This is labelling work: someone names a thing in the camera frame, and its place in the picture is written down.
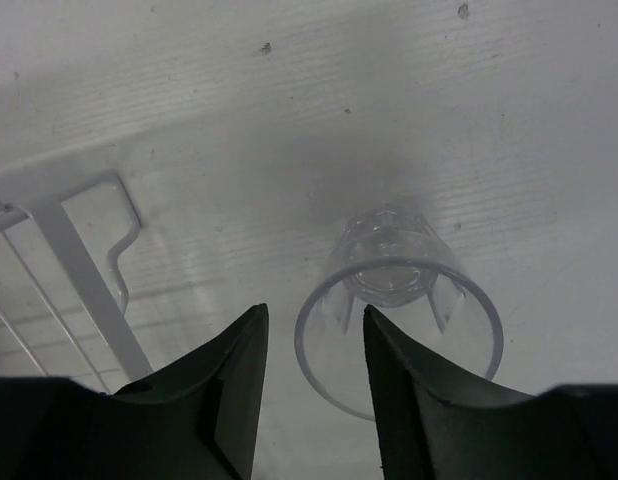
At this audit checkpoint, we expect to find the clear glass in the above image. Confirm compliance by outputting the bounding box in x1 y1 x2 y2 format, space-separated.
294 197 504 421

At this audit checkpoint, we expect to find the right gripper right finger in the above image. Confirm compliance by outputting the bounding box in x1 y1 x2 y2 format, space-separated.
363 306 618 479

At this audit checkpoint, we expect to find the tall white wire rack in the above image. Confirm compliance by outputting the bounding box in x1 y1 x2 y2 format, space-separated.
0 171 153 394

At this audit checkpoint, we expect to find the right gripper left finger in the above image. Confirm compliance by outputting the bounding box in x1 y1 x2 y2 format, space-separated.
0 304 268 479

